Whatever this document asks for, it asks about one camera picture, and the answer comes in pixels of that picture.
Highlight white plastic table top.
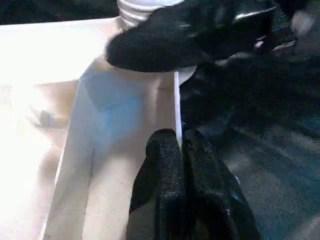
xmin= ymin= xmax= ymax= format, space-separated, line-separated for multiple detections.
xmin=0 ymin=17 xmax=199 ymax=240

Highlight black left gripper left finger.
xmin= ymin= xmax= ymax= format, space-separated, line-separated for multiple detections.
xmin=125 ymin=128 xmax=187 ymax=240

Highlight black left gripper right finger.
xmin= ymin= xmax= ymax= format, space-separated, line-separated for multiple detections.
xmin=180 ymin=128 xmax=261 ymax=240

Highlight black mat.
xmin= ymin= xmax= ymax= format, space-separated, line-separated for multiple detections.
xmin=0 ymin=0 xmax=320 ymax=240

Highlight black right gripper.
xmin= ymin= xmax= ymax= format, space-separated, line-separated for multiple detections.
xmin=239 ymin=0 xmax=320 ymax=57

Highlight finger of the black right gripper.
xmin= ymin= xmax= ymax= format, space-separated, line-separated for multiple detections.
xmin=105 ymin=0 xmax=251 ymax=74

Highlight white plastic table leg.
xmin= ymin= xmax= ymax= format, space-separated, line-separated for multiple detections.
xmin=117 ymin=0 xmax=187 ymax=30

